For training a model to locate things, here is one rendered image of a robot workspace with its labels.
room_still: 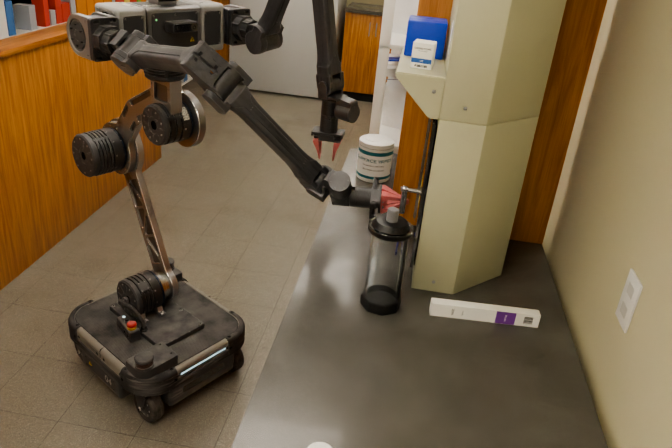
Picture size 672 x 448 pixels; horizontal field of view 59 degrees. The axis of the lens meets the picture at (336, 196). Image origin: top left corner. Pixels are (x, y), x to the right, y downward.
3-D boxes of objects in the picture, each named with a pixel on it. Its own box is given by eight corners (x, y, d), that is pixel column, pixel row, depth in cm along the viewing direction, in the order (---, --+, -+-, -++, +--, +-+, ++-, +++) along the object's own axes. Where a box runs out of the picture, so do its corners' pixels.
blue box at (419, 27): (442, 52, 162) (447, 18, 158) (442, 60, 153) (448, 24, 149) (405, 48, 163) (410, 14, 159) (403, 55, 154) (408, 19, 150)
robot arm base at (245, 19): (246, 42, 211) (247, 7, 205) (262, 47, 206) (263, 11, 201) (227, 45, 204) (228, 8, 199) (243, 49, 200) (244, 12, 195)
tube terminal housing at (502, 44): (495, 244, 186) (555, -16, 153) (506, 303, 157) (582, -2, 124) (415, 232, 188) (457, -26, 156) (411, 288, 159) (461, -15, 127)
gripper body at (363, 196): (380, 177, 161) (353, 174, 162) (376, 203, 154) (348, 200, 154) (379, 194, 165) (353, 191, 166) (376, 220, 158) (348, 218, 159)
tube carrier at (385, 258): (406, 294, 154) (418, 221, 145) (395, 317, 145) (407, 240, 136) (366, 283, 157) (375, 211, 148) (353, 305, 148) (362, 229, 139)
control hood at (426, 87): (439, 86, 169) (444, 51, 164) (439, 120, 139) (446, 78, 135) (398, 81, 170) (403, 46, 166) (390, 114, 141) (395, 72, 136)
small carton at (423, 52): (433, 66, 145) (437, 41, 143) (430, 70, 141) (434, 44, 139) (413, 63, 147) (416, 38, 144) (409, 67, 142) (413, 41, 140)
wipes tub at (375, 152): (391, 172, 232) (395, 136, 226) (388, 185, 220) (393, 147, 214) (357, 167, 233) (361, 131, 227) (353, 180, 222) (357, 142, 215)
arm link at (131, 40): (117, 28, 165) (105, 42, 163) (138, 34, 159) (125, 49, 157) (138, 51, 172) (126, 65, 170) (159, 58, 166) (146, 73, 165)
